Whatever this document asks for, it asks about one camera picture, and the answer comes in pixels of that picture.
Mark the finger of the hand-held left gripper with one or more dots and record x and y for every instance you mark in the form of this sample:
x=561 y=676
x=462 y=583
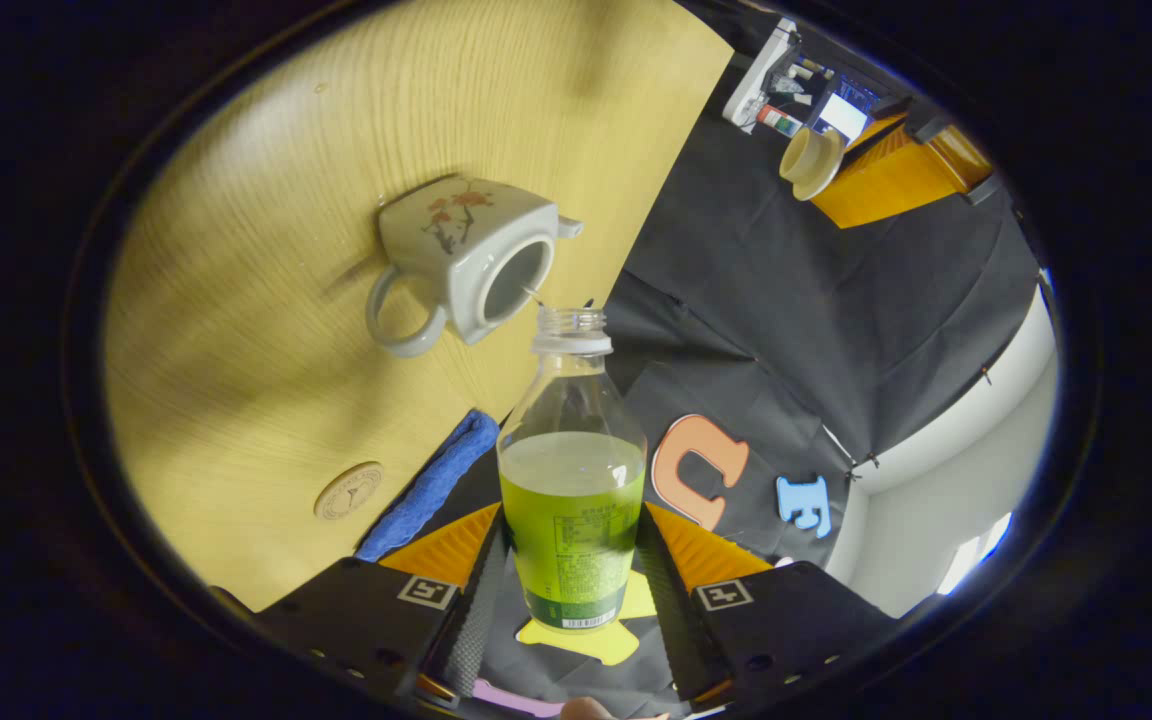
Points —
x=876 y=180
x=966 y=160

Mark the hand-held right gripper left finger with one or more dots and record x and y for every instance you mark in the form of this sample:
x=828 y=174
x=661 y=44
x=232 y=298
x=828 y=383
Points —
x=476 y=620

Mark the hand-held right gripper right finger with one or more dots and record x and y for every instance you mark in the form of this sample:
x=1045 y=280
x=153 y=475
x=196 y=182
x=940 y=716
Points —
x=671 y=620

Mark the clear green-label water bottle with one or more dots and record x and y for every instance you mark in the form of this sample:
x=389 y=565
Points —
x=571 y=500

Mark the round wooden coaster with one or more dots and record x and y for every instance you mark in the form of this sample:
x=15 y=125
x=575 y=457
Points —
x=348 y=491

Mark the white floral teacup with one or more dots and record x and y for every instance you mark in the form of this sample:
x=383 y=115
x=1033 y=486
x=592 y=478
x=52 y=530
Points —
x=466 y=240

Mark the red-cap plastic bottle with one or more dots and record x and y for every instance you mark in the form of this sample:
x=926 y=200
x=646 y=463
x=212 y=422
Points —
x=779 y=121

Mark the computer monitor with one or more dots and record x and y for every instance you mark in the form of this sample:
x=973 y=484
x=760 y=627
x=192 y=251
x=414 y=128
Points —
x=851 y=110

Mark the blue towel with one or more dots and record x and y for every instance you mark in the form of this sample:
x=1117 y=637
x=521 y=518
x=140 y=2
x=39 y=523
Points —
x=431 y=485

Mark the white side table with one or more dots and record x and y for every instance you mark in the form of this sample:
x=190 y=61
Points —
x=761 y=70

